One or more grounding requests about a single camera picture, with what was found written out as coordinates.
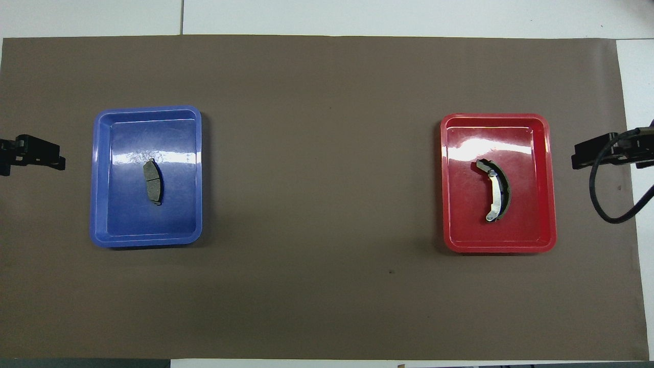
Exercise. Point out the brown table mat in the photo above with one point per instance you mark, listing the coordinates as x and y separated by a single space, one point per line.
327 153

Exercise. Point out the blue plastic tray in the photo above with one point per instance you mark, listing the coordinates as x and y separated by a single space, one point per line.
173 220

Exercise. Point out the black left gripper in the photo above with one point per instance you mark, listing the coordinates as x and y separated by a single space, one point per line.
36 149

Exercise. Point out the curved silver brake shoe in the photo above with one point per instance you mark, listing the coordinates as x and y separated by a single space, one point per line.
496 197

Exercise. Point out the dark brake pad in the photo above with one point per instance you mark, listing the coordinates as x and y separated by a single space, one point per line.
153 182

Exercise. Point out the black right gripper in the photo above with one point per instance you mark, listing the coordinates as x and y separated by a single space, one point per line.
613 148

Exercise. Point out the red plastic tray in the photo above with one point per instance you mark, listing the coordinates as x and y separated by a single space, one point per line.
465 225

